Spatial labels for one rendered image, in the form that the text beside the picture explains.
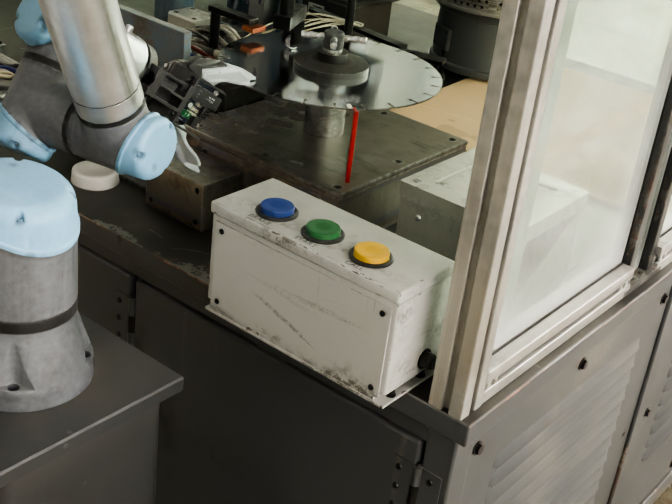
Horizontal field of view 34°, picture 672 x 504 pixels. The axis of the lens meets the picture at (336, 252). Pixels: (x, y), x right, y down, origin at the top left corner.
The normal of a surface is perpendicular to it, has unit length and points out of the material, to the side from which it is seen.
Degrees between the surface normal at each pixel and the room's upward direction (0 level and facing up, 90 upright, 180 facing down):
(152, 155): 90
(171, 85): 90
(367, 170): 0
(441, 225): 90
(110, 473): 90
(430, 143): 0
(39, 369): 73
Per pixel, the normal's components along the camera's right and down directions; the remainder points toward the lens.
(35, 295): 0.48, 0.46
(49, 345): 0.64, 0.14
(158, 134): 0.86, 0.33
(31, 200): 0.22, -0.83
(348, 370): -0.63, 0.30
